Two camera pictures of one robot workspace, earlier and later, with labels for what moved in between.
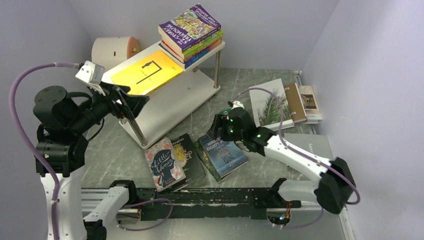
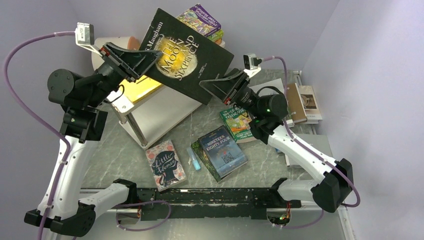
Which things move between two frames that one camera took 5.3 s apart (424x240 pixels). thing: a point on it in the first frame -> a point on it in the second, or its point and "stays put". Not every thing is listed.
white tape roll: x=108 y=52 stays put
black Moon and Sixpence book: x=192 y=165 -> x=188 y=56
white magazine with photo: x=311 y=107 stays put
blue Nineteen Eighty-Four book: x=226 y=156 stays put
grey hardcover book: x=317 y=144 stays put
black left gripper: x=130 y=105 -> x=135 y=63
